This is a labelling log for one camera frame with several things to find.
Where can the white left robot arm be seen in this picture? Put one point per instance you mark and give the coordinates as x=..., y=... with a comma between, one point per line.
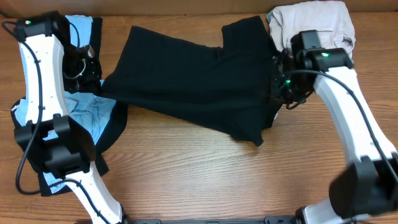
x=51, y=140

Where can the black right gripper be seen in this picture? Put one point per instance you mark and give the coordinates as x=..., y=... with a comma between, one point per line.
x=278, y=96

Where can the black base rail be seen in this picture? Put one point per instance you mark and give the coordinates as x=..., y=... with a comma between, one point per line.
x=284, y=219

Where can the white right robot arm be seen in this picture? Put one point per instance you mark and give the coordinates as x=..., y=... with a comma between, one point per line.
x=368, y=185

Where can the beige folded garment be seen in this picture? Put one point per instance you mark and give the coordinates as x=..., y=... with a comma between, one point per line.
x=330, y=19

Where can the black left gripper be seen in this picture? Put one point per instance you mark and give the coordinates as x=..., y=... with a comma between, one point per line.
x=90, y=78

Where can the black t-shirt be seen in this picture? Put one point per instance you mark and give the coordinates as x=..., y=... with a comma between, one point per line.
x=223, y=88

